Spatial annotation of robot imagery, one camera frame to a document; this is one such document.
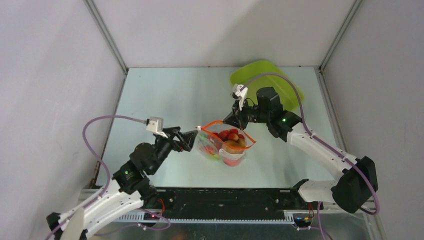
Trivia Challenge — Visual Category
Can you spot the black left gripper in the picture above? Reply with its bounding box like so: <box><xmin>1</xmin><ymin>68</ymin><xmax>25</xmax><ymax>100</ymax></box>
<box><xmin>149</xmin><ymin>126</ymin><xmax>198</xmax><ymax>174</ymax></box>

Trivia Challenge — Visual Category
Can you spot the red cherry bunch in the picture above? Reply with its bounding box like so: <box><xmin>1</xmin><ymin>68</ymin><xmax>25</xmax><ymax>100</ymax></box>
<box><xmin>208</xmin><ymin>128</ymin><xmax>247</xmax><ymax>148</ymax></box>

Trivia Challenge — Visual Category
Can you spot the clear zip bag orange zipper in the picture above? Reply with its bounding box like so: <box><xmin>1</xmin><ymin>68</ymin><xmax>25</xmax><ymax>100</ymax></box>
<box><xmin>196</xmin><ymin>120</ymin><xmax>256</xmax><ymax>167</ymax></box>

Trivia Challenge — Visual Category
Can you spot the green pear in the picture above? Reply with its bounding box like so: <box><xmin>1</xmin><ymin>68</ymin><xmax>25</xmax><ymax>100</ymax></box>
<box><xmin>208</xmin><ymin>154</ymin><xmax>222</xmax><ymax>161</ymax></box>

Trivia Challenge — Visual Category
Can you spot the brown kiwi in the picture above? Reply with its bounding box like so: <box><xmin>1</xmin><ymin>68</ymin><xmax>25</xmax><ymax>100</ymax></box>
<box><xmin>222</xmin><ymin>140</ymin><xmax>246</xmax><ymax>154</ymax></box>

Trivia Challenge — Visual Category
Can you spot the red apple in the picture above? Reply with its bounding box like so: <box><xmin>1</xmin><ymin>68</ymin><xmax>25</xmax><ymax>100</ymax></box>
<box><xmin>222</xmin><ymin>157</ymin><xmax>243</xmax><ymax>167</ymax></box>

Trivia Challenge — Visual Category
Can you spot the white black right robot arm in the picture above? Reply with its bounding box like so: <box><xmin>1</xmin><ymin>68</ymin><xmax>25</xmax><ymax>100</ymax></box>
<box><xmin>223</xmin><ymin>84</ymin><xmax>379</xmax><ymax>215</ymax></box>

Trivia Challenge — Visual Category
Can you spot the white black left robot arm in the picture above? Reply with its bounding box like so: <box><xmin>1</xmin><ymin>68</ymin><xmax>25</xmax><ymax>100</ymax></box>
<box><xmin>46</xmin><ymin>126</ymin><xmax>198</xmax><ymax>240</ymax></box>

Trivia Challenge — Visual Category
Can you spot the green plastic bin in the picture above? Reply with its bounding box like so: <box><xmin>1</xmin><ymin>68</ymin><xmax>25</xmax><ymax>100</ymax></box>
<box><xmin>229</xmin><ymin>60</ymin><xmax>304</xmax><ymax>112</ymax></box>

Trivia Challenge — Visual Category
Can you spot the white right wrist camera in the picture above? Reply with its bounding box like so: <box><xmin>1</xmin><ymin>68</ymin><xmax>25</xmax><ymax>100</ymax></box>
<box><xmin>231</xmin><ymin>83</ymin><xmax>248</xmax><ymax>110</ymax></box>

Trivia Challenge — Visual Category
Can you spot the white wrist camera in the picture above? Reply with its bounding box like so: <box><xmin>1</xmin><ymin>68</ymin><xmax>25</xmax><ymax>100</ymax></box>
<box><xmin>231</xmin><ymin>83</ymin><xmax>248</xmax><ymax>110</ymax></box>
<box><xmin>146</xmin><ymin>116</ymin><xmax>169</xmax><ymax>139</ymax></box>

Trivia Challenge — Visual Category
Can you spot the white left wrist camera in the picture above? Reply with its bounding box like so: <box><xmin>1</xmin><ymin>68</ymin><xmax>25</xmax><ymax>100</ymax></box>
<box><xmin>146</xmin><ymin>116</ymin><xmax>169</xmax><ymax>139</ymax></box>

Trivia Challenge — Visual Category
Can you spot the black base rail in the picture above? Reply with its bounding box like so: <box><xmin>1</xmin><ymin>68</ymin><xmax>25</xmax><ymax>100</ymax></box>
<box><xmin>143</xmin><ymin>187</ymin><xmax>323</xmax><ymax>220</ymax></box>

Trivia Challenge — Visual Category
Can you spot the grey cable duct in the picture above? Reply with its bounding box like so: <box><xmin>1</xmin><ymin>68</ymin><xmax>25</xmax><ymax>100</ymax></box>
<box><xmin>113</xmin><ymin>211</ymin><xmax>295</xmax><ymax>224</ymax></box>

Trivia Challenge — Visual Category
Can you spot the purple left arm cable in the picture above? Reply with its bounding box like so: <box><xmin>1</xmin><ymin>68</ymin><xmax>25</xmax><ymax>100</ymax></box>
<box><xmin>44</xmin><ymin>114</ymin><xmax>172</xmax><ymax>240</ymax></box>

